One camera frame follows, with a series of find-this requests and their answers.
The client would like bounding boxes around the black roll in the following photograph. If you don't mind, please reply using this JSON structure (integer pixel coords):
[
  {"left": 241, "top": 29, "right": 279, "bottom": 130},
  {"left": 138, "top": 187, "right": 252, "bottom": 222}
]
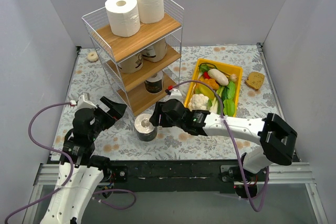
[
  {"left": 134, "top": 113, "right": 158, "bottom": 142},
  {"left": 144, "top": 71, "right": 163, "bottom": 94}
]

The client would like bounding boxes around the brown printed paper roll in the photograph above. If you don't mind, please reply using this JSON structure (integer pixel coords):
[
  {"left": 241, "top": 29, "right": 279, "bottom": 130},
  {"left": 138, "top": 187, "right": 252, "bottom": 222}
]
[{"left": 141, "top": 38, "right": 167, "bottom": 62}]

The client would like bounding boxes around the white paper towel roll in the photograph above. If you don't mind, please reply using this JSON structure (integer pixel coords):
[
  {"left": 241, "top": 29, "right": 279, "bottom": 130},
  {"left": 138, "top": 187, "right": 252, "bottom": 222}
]
[
  {"left": 137, "top": 0, "right": 164, "bottom": 24},
  {"left": 105, "top": 0, "right": 140, "bottom": 37}
]

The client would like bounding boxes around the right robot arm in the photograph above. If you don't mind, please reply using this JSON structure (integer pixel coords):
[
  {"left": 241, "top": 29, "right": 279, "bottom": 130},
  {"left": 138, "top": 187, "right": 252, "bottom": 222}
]
[{"left": 149, "top": 99, "right": 297, "bottom": 182}]

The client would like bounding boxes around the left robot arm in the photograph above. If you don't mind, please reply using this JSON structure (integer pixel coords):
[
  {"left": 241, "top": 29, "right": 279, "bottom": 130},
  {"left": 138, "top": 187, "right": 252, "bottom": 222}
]
[{"left": 41, "top": 94, "right": 127, "bottom": 223}]

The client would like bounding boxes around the white cauliflower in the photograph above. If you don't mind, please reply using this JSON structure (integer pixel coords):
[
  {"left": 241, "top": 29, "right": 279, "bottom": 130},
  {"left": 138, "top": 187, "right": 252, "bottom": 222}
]
[{"left": 188, "top": 93, "right": 209, "bottom": 111}]

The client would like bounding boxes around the floral table mat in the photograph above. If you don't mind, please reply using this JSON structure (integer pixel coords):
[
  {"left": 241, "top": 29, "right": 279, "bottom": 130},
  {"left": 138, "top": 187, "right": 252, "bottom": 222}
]
[{"left": 68, "top": 45, "right": 279, "bottom": 161}]

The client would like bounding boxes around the yellow orange pepper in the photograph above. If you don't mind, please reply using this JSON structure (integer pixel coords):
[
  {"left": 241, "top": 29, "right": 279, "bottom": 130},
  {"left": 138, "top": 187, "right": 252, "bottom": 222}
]
[{"left": 195, "top": 79, "right": 219, "bottom": 100}]

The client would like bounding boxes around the bok choy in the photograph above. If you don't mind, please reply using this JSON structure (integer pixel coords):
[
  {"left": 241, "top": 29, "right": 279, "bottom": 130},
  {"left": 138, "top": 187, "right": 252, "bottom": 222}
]
[{"left": 208, "top": 97, "right": 218, "bottom": 114}]

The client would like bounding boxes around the white radish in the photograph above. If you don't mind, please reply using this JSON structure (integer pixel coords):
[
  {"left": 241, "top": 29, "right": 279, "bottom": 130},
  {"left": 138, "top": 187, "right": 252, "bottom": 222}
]
[{"left": 208, "top": 69, "right": 229, "bottom": 86}]

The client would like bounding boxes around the small beige donut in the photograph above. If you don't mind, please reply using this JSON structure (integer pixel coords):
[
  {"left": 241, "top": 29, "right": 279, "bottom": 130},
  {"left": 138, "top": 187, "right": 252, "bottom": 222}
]
[{"left": 87, "top": 51, "right": 99, "bottom": 62}]

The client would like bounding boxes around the green cucumber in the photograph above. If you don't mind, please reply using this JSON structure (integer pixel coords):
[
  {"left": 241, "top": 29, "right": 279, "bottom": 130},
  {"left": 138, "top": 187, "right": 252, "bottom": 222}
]
[{"left": 225, "top": 81, "right": 236, "bottom": 100}]

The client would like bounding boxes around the garlic bulb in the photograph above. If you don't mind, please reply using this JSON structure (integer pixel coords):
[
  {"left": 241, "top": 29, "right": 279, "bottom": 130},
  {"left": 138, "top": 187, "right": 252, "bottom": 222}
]
[{"left": 229, "top": 74, "right": 238, "bottom": 82}]

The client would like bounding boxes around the yellow plastic bin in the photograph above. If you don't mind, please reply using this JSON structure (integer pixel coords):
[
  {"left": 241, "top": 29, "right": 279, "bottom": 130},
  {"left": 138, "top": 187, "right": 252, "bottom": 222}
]
[{"left": 184, "top": 59, "right": 243, "bottom": 116}]

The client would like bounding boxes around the bread slice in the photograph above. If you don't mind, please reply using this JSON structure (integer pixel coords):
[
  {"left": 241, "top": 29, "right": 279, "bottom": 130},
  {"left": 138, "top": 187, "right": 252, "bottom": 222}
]
[{"left": 245, "top": 72, "right": 265, "bottom": 91}]

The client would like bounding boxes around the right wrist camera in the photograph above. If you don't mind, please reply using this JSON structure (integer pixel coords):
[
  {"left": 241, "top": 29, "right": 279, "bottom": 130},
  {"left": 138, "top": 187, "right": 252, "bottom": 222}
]
[{"left": 165, "top": 86, "right": 182, "bottom": 102}]

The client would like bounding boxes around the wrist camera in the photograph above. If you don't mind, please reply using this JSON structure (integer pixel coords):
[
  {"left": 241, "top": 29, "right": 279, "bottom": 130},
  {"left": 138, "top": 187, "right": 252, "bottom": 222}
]
[
  {"left": 165, "top": 86, "right": 182, "bottom": 102},
  {"left": 70, "top": 92, "right": 97, "bottom": 110}
]

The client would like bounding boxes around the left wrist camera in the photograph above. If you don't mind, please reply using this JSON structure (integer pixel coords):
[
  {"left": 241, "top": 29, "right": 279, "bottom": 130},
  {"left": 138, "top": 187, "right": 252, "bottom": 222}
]
[{"left": 70, "top": 92, "right": 97, "bottom": 110}]

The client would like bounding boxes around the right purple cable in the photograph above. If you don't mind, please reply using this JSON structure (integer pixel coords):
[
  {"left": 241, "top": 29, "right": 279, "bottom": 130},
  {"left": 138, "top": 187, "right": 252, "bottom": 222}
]
[{"left": 172, "top": 80, "right": 270, "bottom": 212}]

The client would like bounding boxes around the white wire wooden shelf rack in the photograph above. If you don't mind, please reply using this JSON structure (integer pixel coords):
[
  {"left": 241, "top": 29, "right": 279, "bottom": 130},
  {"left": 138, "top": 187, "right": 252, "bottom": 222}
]
[{"left": 82, "top": 0, "right": 184, "bottom": 116}]

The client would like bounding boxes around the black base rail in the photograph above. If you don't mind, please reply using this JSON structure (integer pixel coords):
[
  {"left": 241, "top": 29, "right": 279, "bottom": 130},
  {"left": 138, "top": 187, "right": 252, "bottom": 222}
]
[{"left": 107, "top": 159, "right": 263, "bottom": 195}]

